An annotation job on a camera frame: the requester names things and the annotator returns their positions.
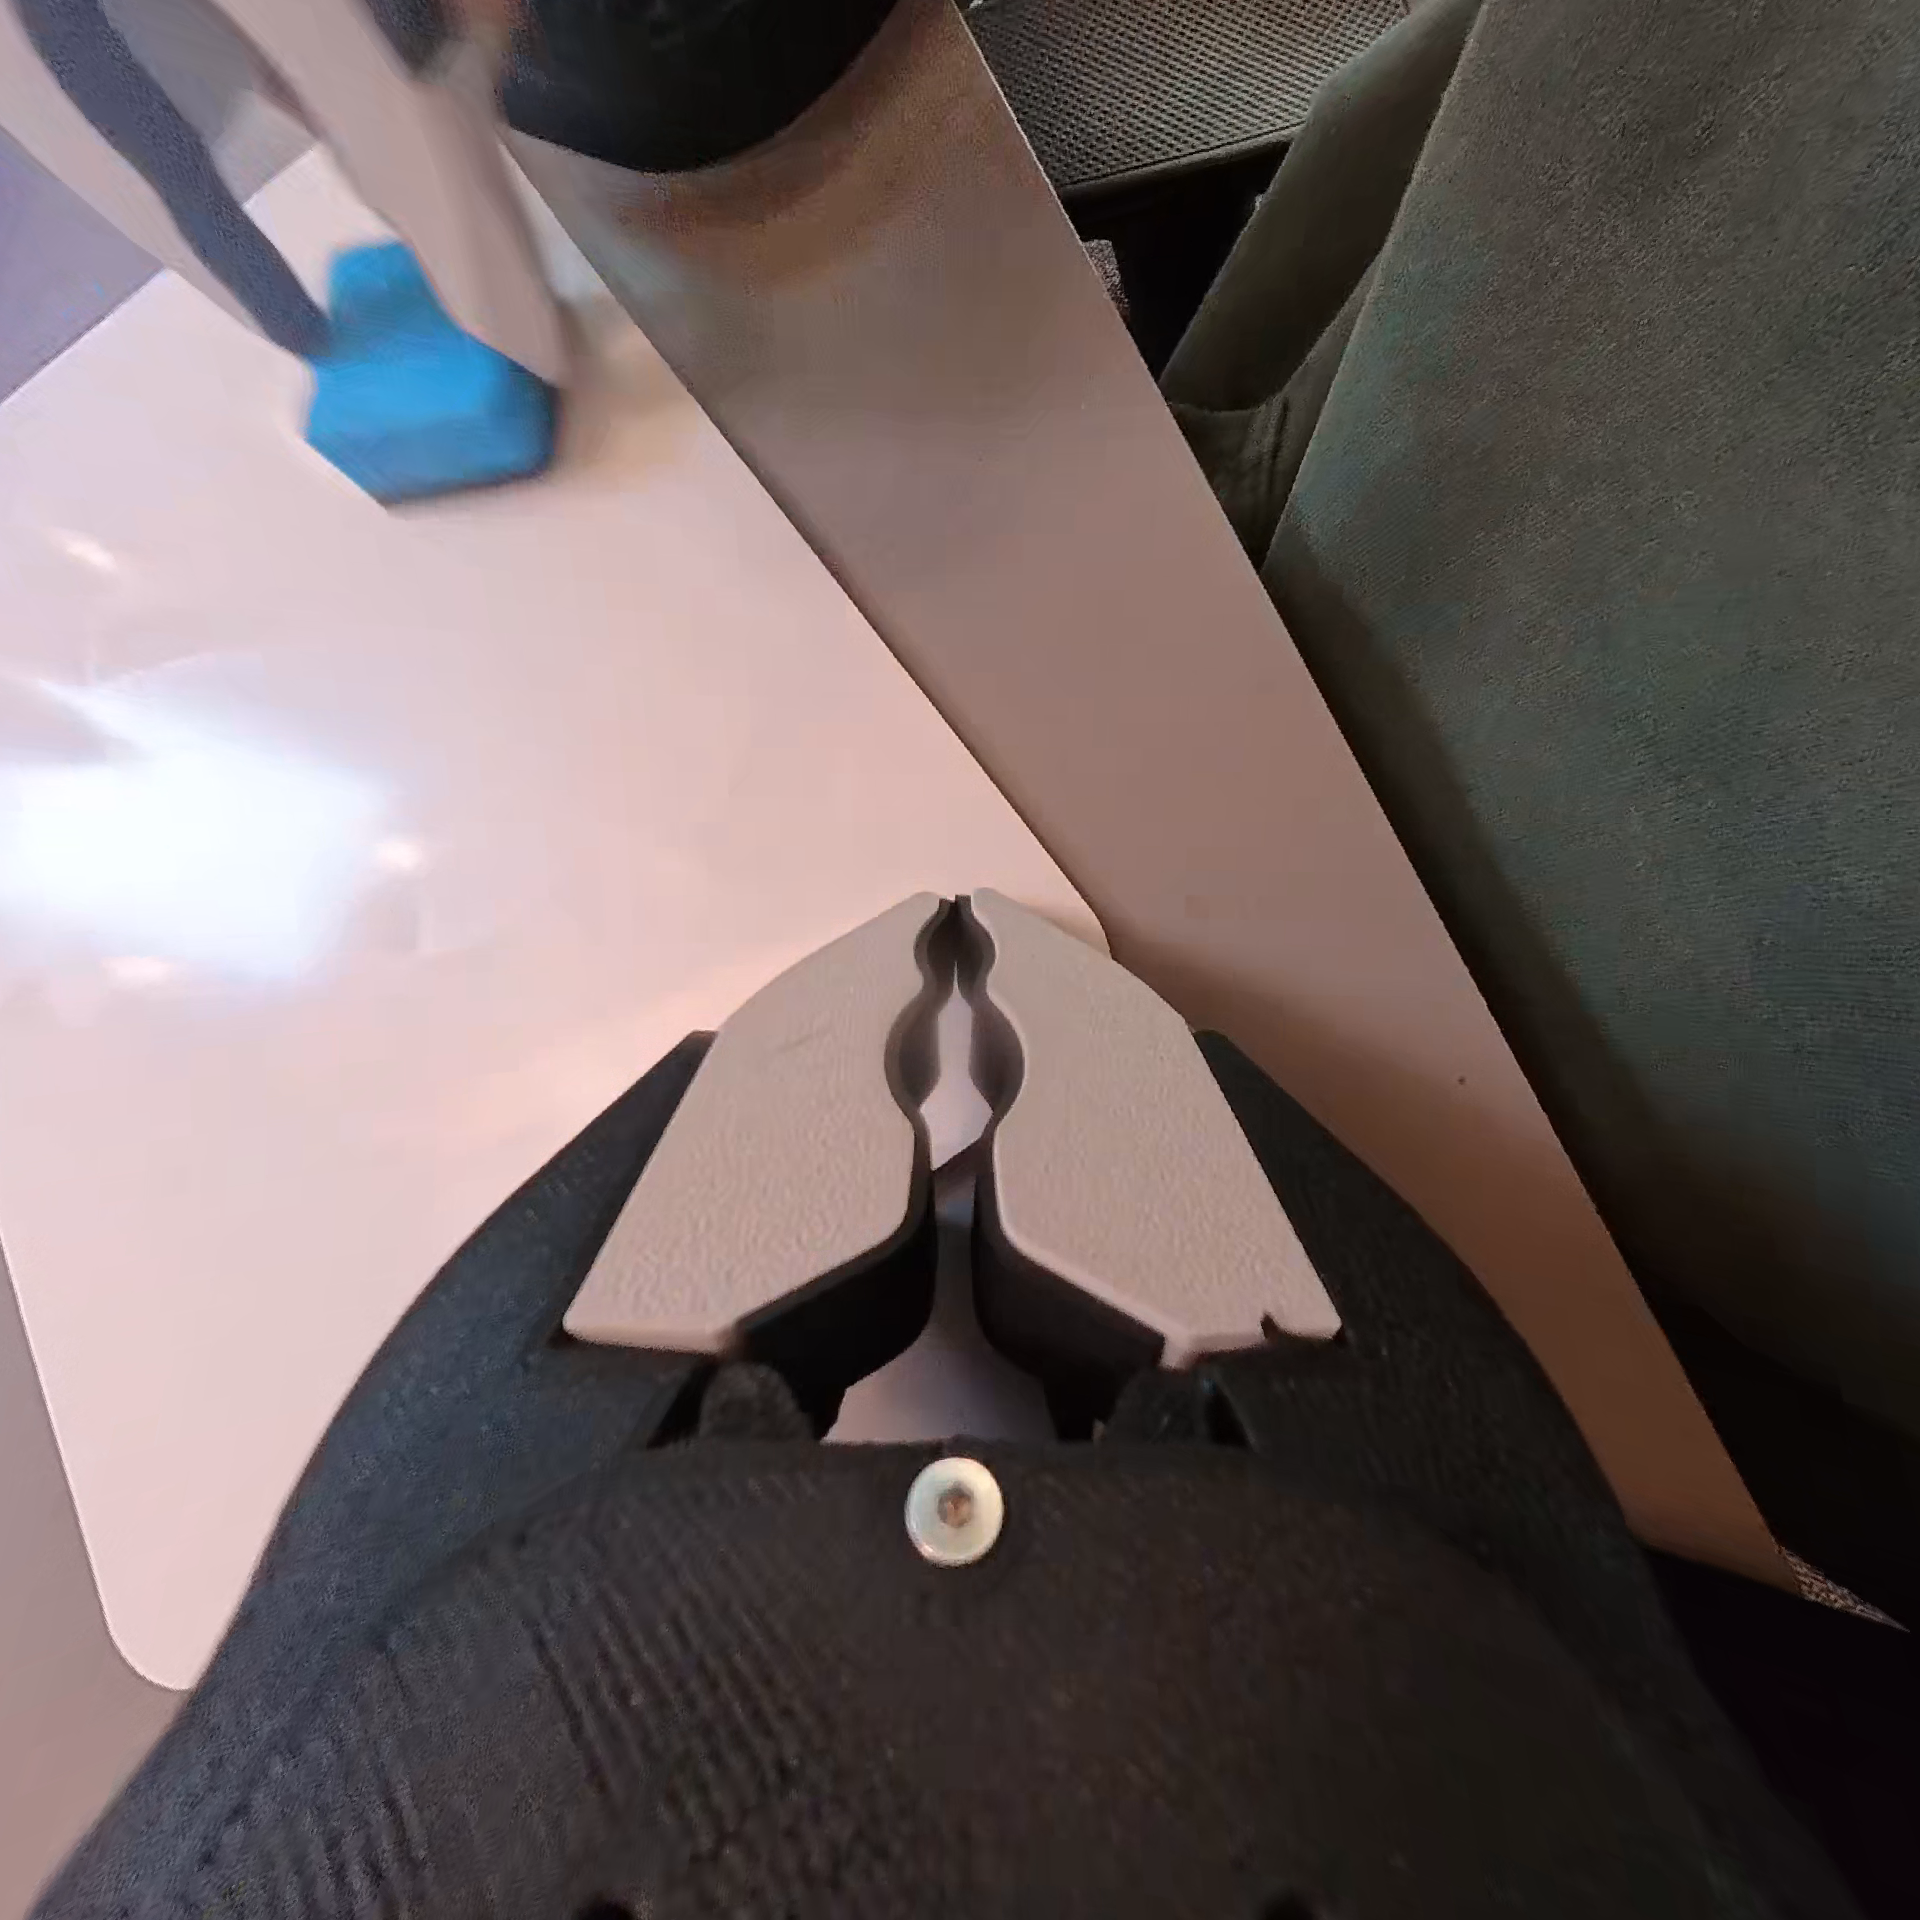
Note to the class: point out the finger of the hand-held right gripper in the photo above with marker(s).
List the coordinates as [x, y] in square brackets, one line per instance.
[392, 135]
[77, 135]

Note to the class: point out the blue whiteboard eraser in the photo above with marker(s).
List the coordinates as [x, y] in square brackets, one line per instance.
[436, 392]

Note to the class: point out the black mesh chair armrest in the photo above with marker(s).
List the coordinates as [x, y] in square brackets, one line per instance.
[708, 75]

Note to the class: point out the white whiteboard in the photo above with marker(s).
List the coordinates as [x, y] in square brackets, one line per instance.
[452, 841]

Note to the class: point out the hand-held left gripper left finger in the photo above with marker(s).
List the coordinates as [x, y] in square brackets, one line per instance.
[751, 1186]

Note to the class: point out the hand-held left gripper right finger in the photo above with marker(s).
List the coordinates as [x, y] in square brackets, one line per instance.
[1156, 1186]

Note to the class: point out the person's green sweatshirt torso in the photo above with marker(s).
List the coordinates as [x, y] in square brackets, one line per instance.
[1622, 661]

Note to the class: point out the grey mesh chair seat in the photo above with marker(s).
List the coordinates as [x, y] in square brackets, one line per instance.
[1188, 75]

